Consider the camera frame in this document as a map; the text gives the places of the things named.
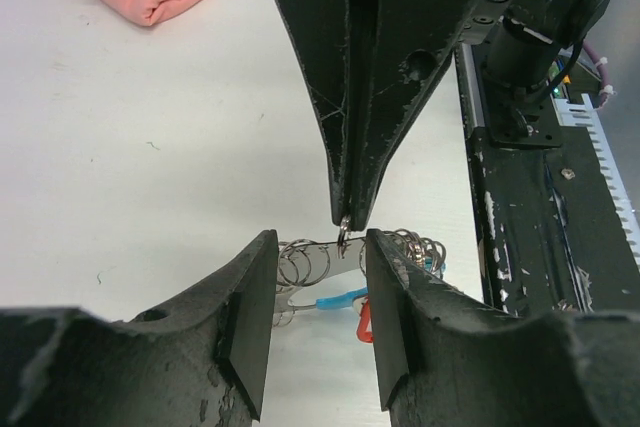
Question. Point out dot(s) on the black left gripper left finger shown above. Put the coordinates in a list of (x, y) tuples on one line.
[(198, 359)]

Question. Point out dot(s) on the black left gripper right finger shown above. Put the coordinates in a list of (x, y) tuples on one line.
[(444, 359)]

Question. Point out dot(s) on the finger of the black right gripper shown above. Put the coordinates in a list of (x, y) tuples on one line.
[(318, 30), (399, 50)]

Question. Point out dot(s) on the key with red tag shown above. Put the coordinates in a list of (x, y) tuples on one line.
[(363, 330)]

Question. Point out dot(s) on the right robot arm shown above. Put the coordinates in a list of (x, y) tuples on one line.
[(531, 33)]

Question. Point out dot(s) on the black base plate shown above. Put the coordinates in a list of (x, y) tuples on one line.
[(549, 236)]

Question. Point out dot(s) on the white slotted cable duct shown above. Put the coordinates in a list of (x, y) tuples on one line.
[(585, 115)]

